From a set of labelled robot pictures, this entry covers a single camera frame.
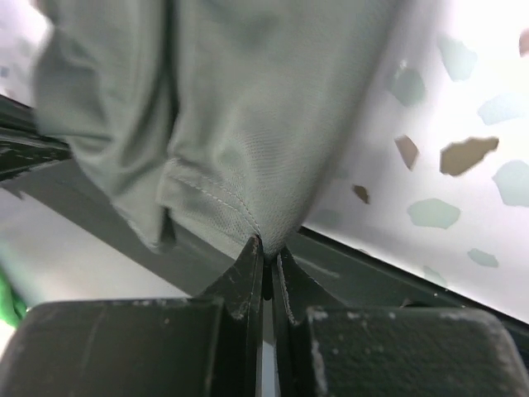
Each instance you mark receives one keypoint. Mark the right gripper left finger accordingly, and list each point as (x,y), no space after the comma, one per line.
(209,345)

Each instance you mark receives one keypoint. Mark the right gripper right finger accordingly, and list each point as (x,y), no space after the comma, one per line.
(326,348)

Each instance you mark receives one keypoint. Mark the dark grey t-shirt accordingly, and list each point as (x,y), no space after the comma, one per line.
(219,117)

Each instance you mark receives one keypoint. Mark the green object at edge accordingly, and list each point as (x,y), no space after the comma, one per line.
(12,308)

